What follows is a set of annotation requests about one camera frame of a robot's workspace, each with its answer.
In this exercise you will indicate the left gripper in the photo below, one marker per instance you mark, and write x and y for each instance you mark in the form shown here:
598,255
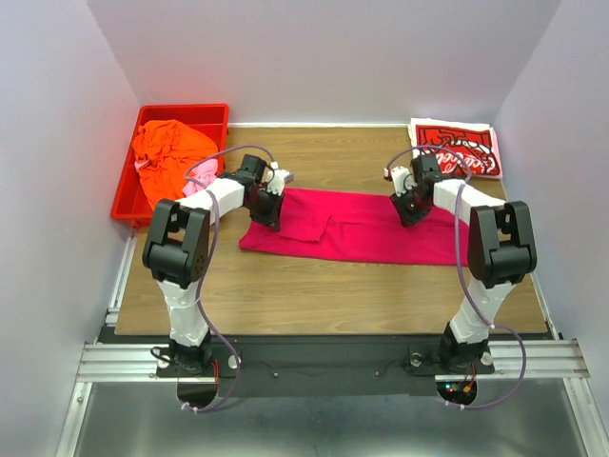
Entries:
271,218

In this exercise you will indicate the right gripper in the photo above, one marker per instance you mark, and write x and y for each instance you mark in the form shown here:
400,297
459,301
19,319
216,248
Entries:
407,220

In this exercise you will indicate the magenta t shirt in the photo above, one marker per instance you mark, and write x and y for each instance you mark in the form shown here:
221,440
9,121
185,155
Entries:
353,227

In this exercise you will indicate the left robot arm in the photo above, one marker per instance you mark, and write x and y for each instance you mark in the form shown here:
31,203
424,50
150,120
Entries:
182,239

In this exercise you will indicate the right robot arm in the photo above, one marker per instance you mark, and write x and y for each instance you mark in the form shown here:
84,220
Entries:
494,246

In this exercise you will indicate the light pink t shirt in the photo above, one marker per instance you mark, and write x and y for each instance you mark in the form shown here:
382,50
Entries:
167,179

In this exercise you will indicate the folded white t shirt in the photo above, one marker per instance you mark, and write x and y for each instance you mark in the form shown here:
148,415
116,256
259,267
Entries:
427,131

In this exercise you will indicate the folded red coca-cola t shirt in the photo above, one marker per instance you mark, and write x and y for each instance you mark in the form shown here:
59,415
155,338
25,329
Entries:
485,165

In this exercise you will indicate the orange t shirt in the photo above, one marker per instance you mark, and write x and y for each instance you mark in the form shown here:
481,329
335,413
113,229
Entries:
163,152

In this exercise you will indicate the red plastic bin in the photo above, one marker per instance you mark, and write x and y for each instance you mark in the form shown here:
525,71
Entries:
130,205

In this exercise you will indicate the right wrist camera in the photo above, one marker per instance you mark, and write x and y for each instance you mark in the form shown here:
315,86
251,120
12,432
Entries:
402,179

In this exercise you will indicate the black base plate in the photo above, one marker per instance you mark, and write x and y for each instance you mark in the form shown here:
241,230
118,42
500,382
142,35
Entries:
326,365

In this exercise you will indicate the aluminium frame rail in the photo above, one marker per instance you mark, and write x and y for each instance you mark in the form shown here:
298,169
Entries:
535,403

